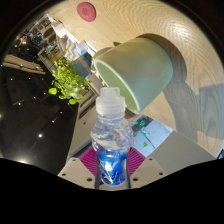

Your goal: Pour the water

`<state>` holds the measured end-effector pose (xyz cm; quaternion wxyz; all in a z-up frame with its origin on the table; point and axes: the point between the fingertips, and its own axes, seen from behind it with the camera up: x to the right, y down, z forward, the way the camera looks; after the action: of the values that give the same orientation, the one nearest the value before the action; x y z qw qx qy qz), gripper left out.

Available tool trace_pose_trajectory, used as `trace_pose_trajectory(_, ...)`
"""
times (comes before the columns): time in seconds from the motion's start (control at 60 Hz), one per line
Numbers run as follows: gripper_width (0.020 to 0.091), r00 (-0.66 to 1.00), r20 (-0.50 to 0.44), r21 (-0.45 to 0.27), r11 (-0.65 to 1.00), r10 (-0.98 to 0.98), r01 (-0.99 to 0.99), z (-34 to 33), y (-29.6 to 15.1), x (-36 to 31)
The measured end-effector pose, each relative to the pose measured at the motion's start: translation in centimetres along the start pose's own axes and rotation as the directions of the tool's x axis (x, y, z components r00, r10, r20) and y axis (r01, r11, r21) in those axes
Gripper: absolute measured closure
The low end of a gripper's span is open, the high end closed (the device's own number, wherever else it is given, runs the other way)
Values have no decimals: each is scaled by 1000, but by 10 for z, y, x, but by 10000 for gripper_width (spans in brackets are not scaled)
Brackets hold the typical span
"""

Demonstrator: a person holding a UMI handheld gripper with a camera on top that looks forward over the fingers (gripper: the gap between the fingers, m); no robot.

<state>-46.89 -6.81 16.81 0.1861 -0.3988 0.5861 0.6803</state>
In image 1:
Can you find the dark-framed decorated window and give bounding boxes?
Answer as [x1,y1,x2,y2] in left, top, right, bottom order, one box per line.
[128,114,174,158]

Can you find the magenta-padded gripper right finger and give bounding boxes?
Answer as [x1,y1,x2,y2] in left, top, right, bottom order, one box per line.
[124,146,168,189]

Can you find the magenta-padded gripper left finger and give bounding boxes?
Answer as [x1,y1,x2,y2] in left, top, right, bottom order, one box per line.
[57,146,103,189]

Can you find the light blue tissue pack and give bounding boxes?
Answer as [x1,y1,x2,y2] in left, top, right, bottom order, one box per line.
[75,40,89,56]

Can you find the group of ceiling lights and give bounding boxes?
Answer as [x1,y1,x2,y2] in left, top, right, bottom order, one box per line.
[0,63,64,164]

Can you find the light green mug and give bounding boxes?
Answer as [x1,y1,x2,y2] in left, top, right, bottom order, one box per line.
[92,36,175,115]

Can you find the clear blue-labelled water bottle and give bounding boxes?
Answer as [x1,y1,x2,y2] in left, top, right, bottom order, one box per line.
[90,87,135,187]

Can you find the white rectangular box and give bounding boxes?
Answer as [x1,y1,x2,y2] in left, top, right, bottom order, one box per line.
[53,21,68,38]

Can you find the group of round-backed chairs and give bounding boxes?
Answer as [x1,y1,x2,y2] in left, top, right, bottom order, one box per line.
[19,16,58,54]

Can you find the potted green leafy plant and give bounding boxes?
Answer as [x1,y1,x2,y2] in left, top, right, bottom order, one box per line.
[47,49,93,106]

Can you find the flat round red coaster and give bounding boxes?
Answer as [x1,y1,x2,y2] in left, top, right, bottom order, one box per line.
[76,1,97,23]

